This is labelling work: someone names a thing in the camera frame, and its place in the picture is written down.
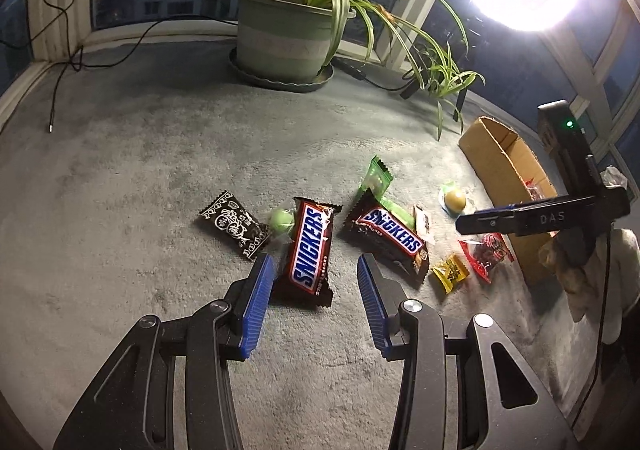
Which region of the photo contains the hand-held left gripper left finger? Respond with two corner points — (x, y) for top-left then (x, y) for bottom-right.
(52, 253), (276, 450)

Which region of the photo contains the person's right hand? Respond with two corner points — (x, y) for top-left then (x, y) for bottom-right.
(539, 229), (640, 345)

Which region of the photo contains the brown chocolate bar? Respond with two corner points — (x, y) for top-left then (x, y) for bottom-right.
(272, 197), (343, 308)
(342, 190), (431, 287)

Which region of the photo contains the green ball candy packet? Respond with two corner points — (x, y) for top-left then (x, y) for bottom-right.
(267, 207), (296, 251)

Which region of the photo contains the thin black cable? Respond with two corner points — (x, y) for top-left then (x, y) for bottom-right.
(42, 0), (238, 133)

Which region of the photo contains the green pot saucer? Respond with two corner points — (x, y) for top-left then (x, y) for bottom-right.
(229, 48), (335, 92)

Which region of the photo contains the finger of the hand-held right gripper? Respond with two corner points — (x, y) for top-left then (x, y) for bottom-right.
(456, 186), (629, 237)

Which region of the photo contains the cardboard box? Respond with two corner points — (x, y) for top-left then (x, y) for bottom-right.
(458, 116), (568, 287)

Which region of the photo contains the small yellow snack packet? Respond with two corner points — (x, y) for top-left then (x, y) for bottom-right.
(431, 254), (471, 295)

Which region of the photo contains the yellow ball candy packet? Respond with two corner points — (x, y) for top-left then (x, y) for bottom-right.
(439, 183), (468, 217)

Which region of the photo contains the green plant pot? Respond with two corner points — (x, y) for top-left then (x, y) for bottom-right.
(236, 0), (357, 81)

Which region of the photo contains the small white brown packet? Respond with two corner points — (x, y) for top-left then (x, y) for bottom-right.
(412, 205), (435, 246)

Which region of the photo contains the green snack packet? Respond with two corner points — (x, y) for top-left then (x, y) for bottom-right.
(359, 156), (394, 203)
(382, 199), (417, 231)

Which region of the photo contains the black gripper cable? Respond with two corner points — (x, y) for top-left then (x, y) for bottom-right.
(570, 230), (616, 431)

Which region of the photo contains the black power strip with cable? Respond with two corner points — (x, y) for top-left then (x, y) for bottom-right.
(334, 58), (416, 94)

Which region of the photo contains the black lamp tripod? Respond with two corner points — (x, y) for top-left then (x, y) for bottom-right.
(400, 15), (483, 123)

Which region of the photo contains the black patterned snack packet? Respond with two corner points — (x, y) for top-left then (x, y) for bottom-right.
(199, 190), (271, 262)

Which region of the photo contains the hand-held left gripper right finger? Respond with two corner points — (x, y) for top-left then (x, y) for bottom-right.
(356, 253), (581, 450)

